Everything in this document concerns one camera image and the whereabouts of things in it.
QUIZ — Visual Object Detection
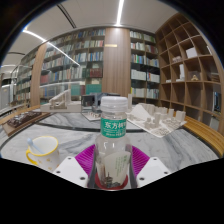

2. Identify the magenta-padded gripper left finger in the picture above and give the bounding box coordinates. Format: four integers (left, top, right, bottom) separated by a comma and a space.
53, 144, 98, 190

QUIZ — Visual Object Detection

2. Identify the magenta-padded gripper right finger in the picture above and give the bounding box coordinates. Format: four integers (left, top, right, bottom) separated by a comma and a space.
129, 145, 172, 189

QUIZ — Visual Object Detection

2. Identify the clear plastic bottle green label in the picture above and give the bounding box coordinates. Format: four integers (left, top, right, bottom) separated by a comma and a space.
94, 96, 133, 191

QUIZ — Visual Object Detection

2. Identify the pale spoon in mug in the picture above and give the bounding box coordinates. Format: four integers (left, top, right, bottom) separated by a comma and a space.
26, 138, 43, 155

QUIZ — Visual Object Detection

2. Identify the white city architectural model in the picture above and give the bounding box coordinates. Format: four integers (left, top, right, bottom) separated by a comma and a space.
126, 94, 188, 138

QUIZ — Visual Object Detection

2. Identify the brown model on wooden board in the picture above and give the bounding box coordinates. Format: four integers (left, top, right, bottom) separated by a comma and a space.
1, 110, 52, 137

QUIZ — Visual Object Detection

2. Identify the white ramp architectural model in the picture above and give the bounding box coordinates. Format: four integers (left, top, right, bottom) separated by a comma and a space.
40, 89, 83, 113

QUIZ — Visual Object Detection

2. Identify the wooden cubby shelf unit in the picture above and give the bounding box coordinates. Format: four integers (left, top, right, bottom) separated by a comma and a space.
154, 12, 224, 134

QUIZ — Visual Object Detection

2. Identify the long ceiling light strip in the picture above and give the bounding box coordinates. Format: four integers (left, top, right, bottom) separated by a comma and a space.
116, 0, 125, 26

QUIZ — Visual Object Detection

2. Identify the white mug yellow handle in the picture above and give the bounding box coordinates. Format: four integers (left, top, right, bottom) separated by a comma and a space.
25, 135, 62, 172

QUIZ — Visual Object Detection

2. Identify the tall bookshelf wall with books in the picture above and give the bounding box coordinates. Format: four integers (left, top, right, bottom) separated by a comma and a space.
11, 28, 161, 108

